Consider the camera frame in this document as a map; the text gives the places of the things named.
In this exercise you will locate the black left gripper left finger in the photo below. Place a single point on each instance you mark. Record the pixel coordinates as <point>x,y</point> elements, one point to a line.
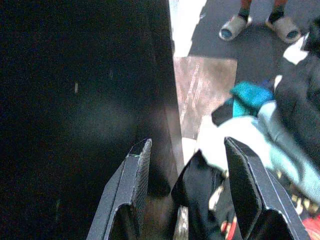
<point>130,185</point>

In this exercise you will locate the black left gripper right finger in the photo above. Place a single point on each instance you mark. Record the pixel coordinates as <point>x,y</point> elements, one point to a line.
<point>252,185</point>

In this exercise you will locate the pale light blue garment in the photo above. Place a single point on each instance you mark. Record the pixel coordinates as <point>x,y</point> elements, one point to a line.
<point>272,142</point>

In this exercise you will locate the black printed garment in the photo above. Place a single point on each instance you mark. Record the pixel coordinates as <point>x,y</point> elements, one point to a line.
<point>205,197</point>

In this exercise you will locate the red garment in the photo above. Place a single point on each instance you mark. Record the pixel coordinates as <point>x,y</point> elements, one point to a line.
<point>312,228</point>

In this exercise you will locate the teal blue garment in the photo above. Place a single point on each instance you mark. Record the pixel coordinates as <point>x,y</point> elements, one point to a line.
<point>250,98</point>

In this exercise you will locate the brown floor mat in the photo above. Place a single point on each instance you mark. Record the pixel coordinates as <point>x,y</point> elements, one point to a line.
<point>200,90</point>

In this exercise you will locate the person's foot in grey slipper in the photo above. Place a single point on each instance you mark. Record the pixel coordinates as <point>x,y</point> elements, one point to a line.
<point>234,26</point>
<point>283,28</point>

